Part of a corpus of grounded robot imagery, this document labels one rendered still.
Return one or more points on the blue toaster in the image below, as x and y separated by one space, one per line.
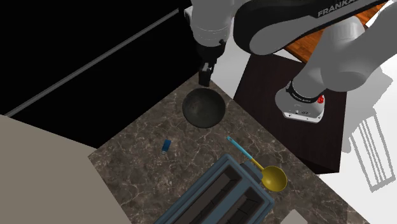
198 198

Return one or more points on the brown wooden table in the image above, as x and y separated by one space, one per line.
305 45

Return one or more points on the dark robot stand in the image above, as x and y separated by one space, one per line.
266 93

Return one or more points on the dark grey bowl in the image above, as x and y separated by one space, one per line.
203 108

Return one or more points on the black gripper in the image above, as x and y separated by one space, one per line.
209 53

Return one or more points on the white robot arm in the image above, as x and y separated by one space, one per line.
338 62

